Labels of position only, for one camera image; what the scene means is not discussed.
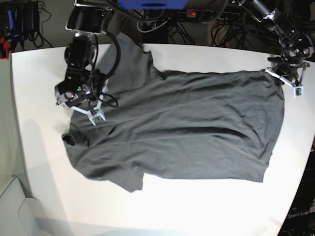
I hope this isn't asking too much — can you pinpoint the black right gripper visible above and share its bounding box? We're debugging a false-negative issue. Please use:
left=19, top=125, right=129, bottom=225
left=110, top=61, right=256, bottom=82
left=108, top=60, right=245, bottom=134
left=66, top=90, right=95, bottom=109

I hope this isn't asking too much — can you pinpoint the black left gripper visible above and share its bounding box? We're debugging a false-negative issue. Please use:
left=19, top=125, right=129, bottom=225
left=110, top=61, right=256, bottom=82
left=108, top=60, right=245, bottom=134
left=274, top=59, right=303, bottom=87

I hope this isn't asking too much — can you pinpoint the dark grey t-shirt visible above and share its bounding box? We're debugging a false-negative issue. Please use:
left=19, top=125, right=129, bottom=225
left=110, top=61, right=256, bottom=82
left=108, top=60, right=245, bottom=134
left=62, top=33, right=284, bottom=192

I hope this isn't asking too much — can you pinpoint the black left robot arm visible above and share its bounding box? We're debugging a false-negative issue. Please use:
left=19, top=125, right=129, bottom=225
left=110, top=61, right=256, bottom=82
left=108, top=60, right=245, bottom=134
left=237, top=0, right=315, bottom=87

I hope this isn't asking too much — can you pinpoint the red clamp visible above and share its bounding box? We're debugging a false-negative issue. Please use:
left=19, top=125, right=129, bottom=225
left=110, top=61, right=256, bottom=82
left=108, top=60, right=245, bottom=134
left=0, top=36, right=10, bottom=60

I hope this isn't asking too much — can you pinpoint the black equipment rack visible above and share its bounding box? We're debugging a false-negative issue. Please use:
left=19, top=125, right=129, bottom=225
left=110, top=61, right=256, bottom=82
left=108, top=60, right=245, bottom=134
left=0, top=0, right=53, bottom=51

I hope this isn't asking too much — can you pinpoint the black power strip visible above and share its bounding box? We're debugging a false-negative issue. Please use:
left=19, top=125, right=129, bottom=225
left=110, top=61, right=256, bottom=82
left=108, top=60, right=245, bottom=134
left=184, top=9, right=241, bottom=22

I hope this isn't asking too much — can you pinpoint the white camera bracket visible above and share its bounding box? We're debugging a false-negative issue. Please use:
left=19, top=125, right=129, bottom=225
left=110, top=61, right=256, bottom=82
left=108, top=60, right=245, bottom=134
left=70, top=81, right=110, bottom=126
left=260, top=62, right=310, bottom=98

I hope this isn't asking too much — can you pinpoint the black cable bundle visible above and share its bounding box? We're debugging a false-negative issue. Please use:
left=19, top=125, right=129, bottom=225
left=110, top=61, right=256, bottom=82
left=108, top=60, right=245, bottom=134
left=135, top=9, right=284, bottom=50

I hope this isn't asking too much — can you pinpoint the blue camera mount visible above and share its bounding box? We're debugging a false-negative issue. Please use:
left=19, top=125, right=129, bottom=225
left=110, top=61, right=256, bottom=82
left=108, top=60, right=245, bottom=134
left=118, top=0, right=188, bottom=9

